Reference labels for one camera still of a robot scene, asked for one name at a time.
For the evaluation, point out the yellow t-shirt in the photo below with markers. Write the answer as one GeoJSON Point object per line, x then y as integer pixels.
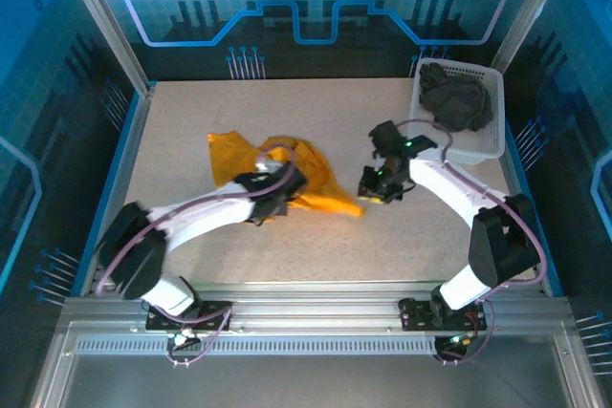
{"type": "Point", "coordinates": [325, 178]}

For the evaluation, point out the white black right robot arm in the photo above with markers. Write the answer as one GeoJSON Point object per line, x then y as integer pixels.
{"type": "Point", "coordinates": [444, 188]}

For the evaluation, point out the white plastic basket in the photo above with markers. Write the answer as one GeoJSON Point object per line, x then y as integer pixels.
{"type": "Point", "coordinates": [478, 147]}

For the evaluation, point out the dark grey t-shirt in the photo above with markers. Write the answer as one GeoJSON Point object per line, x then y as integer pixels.
{"type": "Point", "coordinates": [454, 102]}

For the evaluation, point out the grey metal panel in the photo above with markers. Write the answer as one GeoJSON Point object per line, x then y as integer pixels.
{"type": "Point", "coordinates": [306, 379]}

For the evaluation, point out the aluminium front frame rail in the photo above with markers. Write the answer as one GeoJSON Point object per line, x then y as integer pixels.
{"type": "Point", "coordinates": [311, 307]}

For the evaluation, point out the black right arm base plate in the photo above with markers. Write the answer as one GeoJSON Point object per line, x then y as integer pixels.
{"type": "Point", "coordinates": [413, 315]}

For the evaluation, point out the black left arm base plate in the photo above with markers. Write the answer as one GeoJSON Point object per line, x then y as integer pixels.
{"type": "Point", "coordinates": [158, 323]}

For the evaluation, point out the aluminium left side rail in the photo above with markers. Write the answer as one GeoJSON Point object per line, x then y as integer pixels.
{"type": "Point", "coordinates": [125, 155]}

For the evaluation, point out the aluminium right frame post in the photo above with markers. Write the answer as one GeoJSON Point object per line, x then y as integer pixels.
{"type": "Point", "coordinates": [531, 11]}

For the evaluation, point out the aluminium frame post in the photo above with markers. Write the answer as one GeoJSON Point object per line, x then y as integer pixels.
{"type": "Point", "coordinates": [105, 21]}
{"type": "Point", "coordinates": [531, 11]}

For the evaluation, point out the aluminium left frame post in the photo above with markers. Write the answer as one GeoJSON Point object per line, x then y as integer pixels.
{"type": "Point", "coordinates": [105, 21]}

